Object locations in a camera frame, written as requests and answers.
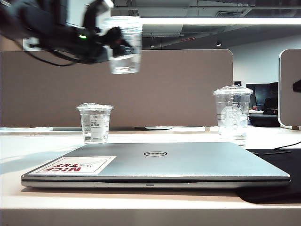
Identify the black oval zip case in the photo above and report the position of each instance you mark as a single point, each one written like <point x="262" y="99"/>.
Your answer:
<point x="263" y="120"/>

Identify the long white light bar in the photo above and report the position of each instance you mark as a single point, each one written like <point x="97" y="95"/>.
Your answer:
<point x="211" y="21"/>

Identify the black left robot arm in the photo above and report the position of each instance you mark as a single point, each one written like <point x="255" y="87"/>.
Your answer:
<point x="14" y="18"/>

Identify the black computer monitor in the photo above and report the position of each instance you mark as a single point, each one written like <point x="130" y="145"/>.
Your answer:
<point x="261" y="94"/>

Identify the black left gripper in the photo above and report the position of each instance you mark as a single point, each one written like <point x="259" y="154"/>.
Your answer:
<point x="80" y="44"/>

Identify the small clear cup white label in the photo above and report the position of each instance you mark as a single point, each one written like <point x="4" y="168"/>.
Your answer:
<point x="95" y="127"/>

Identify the black ceiling spotlight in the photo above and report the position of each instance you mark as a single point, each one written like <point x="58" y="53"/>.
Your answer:
<point x="219" y="43"/>

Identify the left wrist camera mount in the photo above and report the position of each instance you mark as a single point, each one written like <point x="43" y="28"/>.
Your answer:
<point x="94" y="11"/>

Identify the narrow brown desk partition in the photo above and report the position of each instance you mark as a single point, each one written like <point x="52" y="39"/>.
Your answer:
<point x="289" y="110"/>

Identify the silver closed laptop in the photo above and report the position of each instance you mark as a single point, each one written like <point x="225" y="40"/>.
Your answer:
<point x="164" y="164"/>

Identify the tall clear cup siren logo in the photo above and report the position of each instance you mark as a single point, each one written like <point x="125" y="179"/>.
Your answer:
<point x="232" y="122"/>

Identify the black desk mat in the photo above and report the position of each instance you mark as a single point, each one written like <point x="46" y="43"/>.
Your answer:
<point x="291" y="164"/>

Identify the medium clear plastic lidded cup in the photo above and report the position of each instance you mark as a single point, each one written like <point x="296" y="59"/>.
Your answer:
<point x="124" y="66"/>

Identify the wide brown desk partition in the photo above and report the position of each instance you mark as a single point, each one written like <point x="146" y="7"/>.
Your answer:
<point x="164" y="94"/>

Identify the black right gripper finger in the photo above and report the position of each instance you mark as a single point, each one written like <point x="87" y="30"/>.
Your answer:
<point x="297" y="86"/>

